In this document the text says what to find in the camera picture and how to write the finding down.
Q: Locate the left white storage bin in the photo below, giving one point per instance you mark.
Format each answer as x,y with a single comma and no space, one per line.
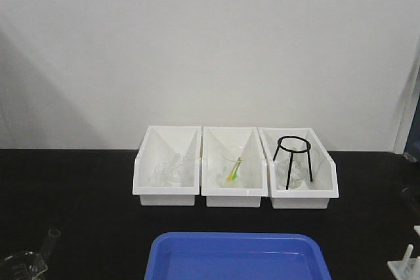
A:
159,144

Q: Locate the blue plastic tray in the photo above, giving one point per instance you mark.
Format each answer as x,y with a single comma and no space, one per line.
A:
228,255

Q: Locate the middle white storage bin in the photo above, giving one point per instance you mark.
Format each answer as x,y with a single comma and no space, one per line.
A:
255,173

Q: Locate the right white storage bin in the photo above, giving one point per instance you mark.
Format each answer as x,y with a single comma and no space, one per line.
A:
310,195

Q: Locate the glassware in left bin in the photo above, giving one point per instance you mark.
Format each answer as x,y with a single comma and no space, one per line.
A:
169,173

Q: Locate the white test tube rack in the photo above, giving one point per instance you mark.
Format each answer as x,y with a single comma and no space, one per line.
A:
407,268

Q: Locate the clear glass test tube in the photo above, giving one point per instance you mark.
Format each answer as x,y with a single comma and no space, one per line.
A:
49,244

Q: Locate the black wire tripod stand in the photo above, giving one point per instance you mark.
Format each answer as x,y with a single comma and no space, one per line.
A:
295,147

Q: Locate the white storage bin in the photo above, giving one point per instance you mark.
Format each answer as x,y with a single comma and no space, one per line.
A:
159,144
255,173
310,195

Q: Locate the glass beaker on counter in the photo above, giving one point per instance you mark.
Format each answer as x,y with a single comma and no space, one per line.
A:
23,265

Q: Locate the green plastic spatula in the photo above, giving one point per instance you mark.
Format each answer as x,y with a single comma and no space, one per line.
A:
234,172

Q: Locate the glass beaker in middle bin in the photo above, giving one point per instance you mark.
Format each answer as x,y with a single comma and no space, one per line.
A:
234,160

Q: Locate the grey pegboard drying rack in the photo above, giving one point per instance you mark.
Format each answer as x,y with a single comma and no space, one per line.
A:
411,150

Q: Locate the glass alcohol lamp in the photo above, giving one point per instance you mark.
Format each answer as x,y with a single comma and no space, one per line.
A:
294,177

